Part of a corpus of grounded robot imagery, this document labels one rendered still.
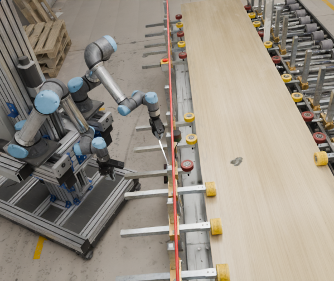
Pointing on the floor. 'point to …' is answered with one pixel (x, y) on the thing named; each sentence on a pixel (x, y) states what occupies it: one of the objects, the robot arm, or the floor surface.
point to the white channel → (267, 20)
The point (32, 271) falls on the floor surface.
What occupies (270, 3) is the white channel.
